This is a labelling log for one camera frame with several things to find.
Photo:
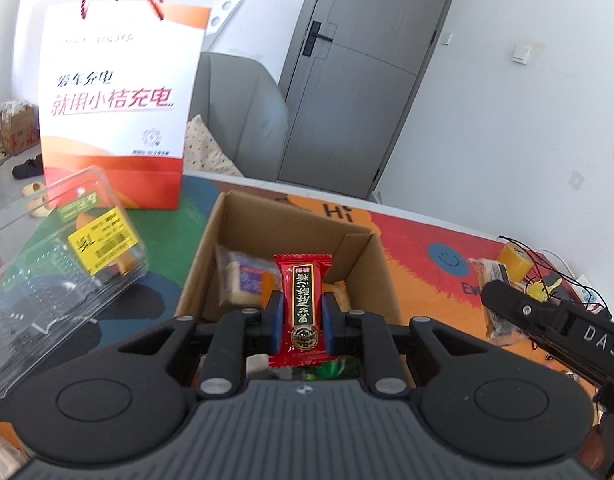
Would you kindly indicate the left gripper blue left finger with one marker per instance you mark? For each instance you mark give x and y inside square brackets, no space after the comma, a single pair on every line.
[273,320]

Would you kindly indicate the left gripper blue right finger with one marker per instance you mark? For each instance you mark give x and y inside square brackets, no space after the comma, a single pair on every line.
[332,322]

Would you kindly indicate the orange cracker packet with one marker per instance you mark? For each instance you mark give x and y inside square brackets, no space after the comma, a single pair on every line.
[339,290]

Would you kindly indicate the white purple bread packet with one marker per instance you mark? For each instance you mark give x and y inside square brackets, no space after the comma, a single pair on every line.
[245,280]

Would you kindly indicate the red candy bar packet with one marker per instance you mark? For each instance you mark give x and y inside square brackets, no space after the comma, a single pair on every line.
[302,286]

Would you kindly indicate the green blue candy packet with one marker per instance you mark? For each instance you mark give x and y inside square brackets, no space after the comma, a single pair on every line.
[341,368]

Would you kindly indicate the small clear candy bar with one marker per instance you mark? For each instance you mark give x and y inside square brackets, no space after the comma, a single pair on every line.
[496,292]

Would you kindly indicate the person's right hand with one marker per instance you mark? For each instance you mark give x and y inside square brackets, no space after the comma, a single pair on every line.
[592,453]

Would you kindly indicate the white power strip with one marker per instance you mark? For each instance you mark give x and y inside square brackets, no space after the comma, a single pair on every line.
[590,298]

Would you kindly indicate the brown cardboard box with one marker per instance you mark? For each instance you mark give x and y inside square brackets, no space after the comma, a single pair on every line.
[253,247]

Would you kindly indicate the yellow tape roll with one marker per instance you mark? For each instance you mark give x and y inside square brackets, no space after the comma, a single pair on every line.
[517,262]

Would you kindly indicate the colourful cartoon table mat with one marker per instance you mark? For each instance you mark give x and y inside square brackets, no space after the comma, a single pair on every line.
[432,402]

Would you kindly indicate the dotted beige cushion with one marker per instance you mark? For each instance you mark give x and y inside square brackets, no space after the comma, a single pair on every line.
[203,153]

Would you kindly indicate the grey upholstered chair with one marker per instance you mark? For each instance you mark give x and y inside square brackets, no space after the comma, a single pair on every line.
[244,110]

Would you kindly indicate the clear plastic clamshell box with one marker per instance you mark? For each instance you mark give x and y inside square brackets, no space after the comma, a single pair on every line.
[58,272]

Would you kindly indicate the yellow slippers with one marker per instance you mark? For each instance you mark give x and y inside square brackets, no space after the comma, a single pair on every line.
[37,203]

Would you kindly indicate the orange white paper bag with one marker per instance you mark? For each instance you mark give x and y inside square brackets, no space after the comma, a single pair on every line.
[115,80]

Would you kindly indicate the black slippers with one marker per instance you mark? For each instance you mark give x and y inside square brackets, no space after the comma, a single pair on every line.
[32,168]

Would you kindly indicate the grey door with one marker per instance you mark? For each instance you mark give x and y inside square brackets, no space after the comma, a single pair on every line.
[350,77]

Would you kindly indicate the brown carton on floor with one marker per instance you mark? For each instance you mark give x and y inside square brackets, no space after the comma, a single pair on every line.
[19,126]

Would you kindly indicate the white wall bracket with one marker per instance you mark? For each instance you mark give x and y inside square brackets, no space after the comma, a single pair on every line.
[220,14]

